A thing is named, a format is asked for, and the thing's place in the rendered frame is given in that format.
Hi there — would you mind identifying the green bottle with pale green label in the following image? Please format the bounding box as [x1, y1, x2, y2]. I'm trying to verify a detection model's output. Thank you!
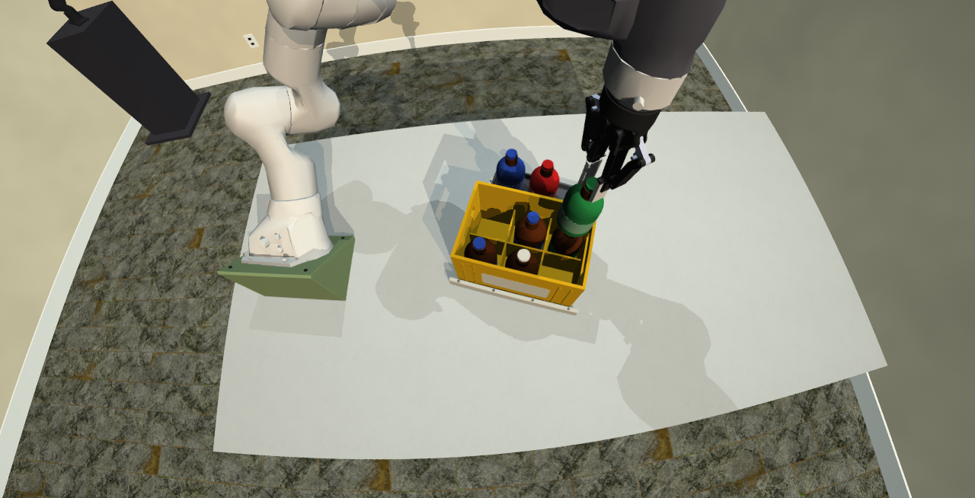
[557, 177, 604, 237]

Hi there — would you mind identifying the brown bottle with green cap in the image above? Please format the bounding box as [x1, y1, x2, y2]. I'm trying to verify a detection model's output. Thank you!
[548, 226, 583, 257]

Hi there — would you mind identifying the red bottle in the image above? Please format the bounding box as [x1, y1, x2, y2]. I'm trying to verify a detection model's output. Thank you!
[528, 160, 559, 198]

